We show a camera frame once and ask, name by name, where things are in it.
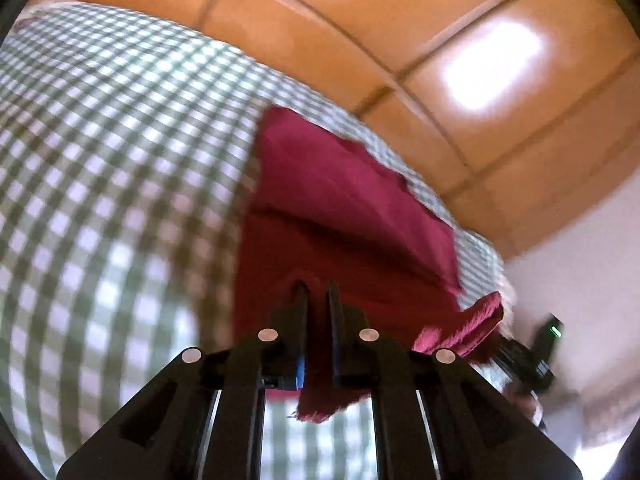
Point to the red garment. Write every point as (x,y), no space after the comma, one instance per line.
(340,220)

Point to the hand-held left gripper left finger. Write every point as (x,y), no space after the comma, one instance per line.
(299,360)

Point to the wooden wardrobe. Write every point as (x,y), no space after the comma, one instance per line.
(450,35)

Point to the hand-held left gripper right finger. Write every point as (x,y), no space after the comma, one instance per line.
(336,355)

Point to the green checked bedsheet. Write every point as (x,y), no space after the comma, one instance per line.
(115,185)

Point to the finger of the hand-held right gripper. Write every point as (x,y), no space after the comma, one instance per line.
(502,347)

